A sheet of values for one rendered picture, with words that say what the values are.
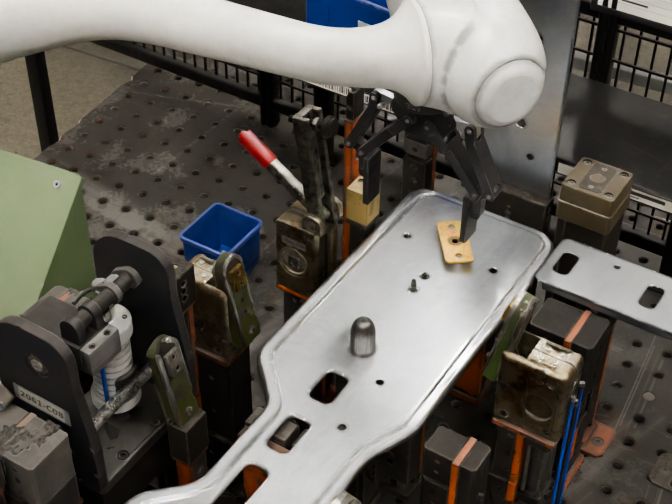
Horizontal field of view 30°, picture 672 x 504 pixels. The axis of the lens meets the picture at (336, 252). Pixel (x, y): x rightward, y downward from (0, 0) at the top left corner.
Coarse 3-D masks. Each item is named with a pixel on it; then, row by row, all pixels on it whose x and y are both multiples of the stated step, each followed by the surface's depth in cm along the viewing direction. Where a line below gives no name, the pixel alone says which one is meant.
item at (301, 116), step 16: (304, 112) 154; (320, 112) 155; (304, 128) 154; (320, 128) 154; (336, 128) 154; (304, 144) 155; (320, 144) 158; (304, 160) 157; (320, 160) 160; (304, 176) 159; (320, 176) 161; (304, 192) 160; (320, 192) 162; (320, 208) 161
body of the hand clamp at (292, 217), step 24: (288, 216) 165; (288, 240) 166; (312, 240) 163; (336, 240) 168; (288, 264) 169; (312, 264) 166; (336, 264) 171; (288, 288) 171; (312, 288) 169; (288, 312) 175
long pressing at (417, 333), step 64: (384, 256) 167; (512, 256) 167; (320, 320) 158; (384, 320) 158; (448, 320) 158; (384, 384) 149; (448, 384) 150; (256, 448) 142; (320, 448) 142; (384, 448) 143
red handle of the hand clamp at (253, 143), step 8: (240, 136) 163; (248, 136) 162; (256, 136) 163; (248, 144) 162; (256, 144) 162; (264, 144) 163; (256, 152) 162; (264, 152) 162; (272, 152) 163; (264, 160) 162; (272, 160) 162; (272, 168) 163; (280, 168) 163; (280, 176) 163; (288, 176) 163; (288, 184) 163; (296, 184) 163; (296, 192) 163; (304, 200) 163; (328, 216) 163
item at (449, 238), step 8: (440, 224) 170; (448, 224) 170; (456, 224) 170; (440, 232) 169; (448, 232) 169; (456, 232) 169; (440, 240) 168; (448, 240) 168; (456, 240) 168; (448, 248) 166; (456, 248) 166; (464, 248) 166; (448, 256) 165; (464, 256) 165; (472, 256) 165
